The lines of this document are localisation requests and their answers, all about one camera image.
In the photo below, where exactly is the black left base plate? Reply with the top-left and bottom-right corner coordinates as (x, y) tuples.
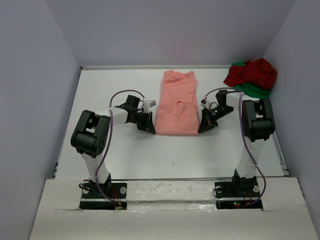
(78, 180), (128, 211)

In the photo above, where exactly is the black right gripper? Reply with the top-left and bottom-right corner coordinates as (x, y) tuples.
(198, 105), (234, 134)

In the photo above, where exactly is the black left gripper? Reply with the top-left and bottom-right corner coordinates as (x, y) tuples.
(131, 111), (155, 134)

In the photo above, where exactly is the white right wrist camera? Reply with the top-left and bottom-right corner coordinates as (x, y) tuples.
(200, 98), (212, 110)

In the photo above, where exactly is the pink t shirt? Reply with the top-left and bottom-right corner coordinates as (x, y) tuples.
(155, 70), (200, 136)

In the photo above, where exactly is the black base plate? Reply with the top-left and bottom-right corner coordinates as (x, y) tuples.
(212, 181), (263, 210)
(78, 180), (128, 211)

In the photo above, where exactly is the red t shirt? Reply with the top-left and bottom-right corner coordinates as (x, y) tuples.
(223, 58), (278, 91)

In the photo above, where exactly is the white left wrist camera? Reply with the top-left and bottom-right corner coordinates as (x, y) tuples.
(140, 98), (157, 113)

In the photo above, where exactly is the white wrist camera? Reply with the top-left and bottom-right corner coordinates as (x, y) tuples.
(200, 98), (212, 110)
(140, 98), (157, 113)

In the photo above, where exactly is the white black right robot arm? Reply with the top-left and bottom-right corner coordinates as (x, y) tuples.
(197, 87), (276, 199)

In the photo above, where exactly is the green t shirt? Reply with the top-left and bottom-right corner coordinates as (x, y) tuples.
(230, 60), (272, 102)

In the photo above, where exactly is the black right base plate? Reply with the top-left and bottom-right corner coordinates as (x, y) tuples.
(212, 181), (263, 210)

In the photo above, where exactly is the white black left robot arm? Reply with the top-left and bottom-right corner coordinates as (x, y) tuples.
(70, 95), (156, 199)

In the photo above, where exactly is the white foam strip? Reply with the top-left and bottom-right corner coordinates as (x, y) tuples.
(126, 180), (216, 212)

